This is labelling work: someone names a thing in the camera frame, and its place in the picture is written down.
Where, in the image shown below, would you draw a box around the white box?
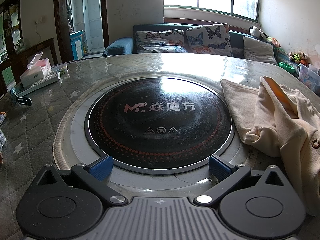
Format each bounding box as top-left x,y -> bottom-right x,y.
20,69 -> 45,89

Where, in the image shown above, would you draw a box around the blue cabinet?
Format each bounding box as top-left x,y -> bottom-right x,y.
70,30 -> 86,61

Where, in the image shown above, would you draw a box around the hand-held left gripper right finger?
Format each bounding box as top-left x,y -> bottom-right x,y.
194,154 -> 293,205

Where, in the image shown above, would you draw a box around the dark wooden door frame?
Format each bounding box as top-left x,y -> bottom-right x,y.
53,0 -> 110,63

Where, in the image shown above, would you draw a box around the clear plastic storage box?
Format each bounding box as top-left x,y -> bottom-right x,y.
297,63 -> 320,93

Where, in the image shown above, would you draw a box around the small plush toys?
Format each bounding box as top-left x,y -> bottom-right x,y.
288,51 -> 308,67

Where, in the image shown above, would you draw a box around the pink tissue pack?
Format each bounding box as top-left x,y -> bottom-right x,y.
27,51 -> 52,78

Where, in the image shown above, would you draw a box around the cream sweatshirt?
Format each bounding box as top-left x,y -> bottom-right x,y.
220,76 -> 320,216

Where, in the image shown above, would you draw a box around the white remote control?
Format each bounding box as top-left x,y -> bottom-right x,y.
17,72 -> 62,97

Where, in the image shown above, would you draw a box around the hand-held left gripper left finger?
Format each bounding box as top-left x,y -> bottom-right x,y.
30,155 -> 127,206

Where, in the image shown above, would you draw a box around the green plastic basin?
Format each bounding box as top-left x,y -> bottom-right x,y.
278,62 -> 297,74

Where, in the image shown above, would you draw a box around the dark teal sofa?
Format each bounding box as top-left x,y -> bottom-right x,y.
102,24 -> 278,66

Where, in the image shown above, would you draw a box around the panda plush toy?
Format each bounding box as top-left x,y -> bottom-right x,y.
249,25 -> 268,40

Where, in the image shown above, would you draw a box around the grey cushion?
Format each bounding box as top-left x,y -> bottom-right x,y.
243,35 -> 278,66

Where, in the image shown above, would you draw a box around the green flat packet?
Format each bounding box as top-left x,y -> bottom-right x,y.
50,64 -> 68,76

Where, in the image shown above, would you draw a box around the dark wooden shelf cabinet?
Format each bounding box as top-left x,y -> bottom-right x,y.
0,0 -> 56,88

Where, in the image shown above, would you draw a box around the upright butterfly print cushion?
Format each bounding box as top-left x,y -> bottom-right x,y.
185,23 -> 233,57

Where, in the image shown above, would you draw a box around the black wristband watch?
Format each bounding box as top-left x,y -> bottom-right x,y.
10,86 -> 33,107

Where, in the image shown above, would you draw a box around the flat butterfly print cushion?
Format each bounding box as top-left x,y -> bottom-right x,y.
135,30 -> 189,54

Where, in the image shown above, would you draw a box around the round black induction cooktop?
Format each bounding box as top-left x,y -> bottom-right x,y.
84,76 -> 236,175

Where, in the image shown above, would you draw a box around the orange plush toy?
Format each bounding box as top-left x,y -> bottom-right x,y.
267,36 -> 281,48

